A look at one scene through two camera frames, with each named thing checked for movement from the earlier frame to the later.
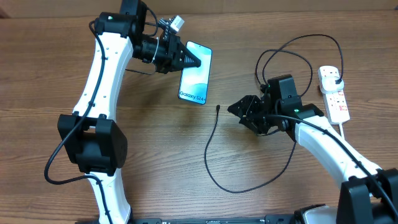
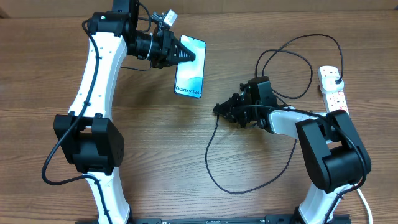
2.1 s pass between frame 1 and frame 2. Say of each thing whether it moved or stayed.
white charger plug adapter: stayed
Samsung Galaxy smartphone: moved
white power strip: stayed
